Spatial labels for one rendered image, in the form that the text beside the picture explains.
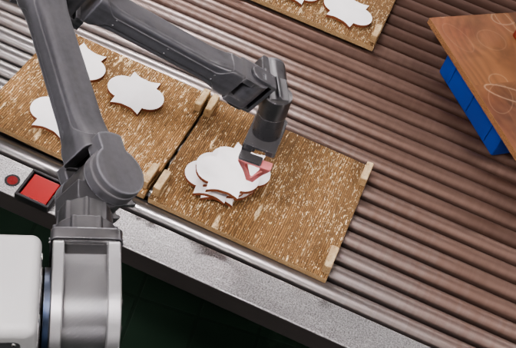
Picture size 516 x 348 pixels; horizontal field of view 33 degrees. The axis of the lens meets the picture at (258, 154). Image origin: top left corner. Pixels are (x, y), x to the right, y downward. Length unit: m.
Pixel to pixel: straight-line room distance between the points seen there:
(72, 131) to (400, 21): 1.45
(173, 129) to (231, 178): 0.22
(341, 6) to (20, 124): 0.96
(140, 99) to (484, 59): 0.88
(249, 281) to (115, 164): 0.68
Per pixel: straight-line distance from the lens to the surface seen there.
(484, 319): 1.90
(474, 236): 2.02
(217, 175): 1.81
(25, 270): 1.00
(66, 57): 1.27
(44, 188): 1.83
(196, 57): 1.50
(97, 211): 1.11
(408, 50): 2.40
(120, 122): 1.95
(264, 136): 1.67
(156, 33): 1.46
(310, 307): 1.77
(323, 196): 1.92
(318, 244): 1.83
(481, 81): 2.21
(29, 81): 2.02
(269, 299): 1.75
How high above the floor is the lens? 2.37
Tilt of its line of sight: 47 degrees down
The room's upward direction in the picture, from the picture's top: 18 degrees clockwise
